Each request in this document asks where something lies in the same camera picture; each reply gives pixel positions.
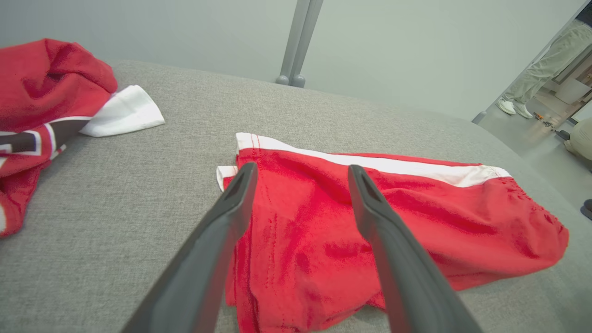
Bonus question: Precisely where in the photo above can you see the person in beige trousers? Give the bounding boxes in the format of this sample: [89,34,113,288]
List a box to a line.
[497,0,592,120]

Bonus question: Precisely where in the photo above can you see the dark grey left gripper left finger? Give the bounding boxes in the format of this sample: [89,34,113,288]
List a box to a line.
[121,162,259,333]

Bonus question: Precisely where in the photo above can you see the red basketball jersey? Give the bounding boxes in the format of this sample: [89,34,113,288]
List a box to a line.
[0,38,166,237]

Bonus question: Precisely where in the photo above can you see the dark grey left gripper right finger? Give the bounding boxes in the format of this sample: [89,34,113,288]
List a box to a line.
[348,165,484,333]

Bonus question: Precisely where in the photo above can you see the red shorts with white stripe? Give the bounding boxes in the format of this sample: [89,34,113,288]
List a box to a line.
[216,133,570,333]

